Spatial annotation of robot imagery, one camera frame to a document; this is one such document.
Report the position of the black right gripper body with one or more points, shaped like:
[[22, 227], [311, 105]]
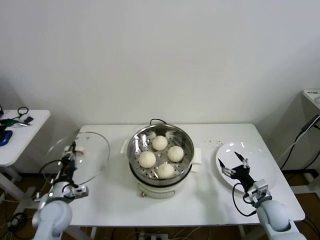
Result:
[[242, 175]]

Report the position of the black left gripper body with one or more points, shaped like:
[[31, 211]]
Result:
[[67, 172]]

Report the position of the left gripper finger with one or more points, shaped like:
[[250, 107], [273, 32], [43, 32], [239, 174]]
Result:
[[73, 147], [67, 158]]

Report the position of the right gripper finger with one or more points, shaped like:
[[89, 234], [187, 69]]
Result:
[[222, 165], [240, 157]]

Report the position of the white steamed baozi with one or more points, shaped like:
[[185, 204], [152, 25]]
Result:
[[175, 153], [147, 159], [160, 143], [165, 170]]

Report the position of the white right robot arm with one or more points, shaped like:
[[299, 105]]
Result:
[[275, 215]]

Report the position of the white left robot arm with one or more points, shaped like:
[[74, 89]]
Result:
[[52, 217]]

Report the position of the steel perforated steamer basket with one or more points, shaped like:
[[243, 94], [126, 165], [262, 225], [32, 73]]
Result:
[[187, 147]]

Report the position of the white round plate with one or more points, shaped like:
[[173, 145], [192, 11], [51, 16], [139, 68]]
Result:
[[262, 162]]

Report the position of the small black device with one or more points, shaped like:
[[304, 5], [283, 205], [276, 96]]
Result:
[[29, 119]]

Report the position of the blue and black device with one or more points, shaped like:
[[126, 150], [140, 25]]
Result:
[[7, 138]]

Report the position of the white work table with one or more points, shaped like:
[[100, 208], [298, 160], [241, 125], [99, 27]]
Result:
[[125, 212]]

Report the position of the tall white side table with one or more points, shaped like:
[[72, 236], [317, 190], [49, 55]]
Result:
[[310, 98]]

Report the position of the white power strip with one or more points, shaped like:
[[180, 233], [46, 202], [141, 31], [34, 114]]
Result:
[[155, 236]]

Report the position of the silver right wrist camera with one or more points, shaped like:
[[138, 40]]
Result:
[[261, 186]]

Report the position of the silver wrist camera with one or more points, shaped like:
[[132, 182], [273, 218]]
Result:
[[80, 191], [261, 186]]

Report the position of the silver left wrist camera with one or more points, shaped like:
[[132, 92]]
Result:
[[80, 191]]

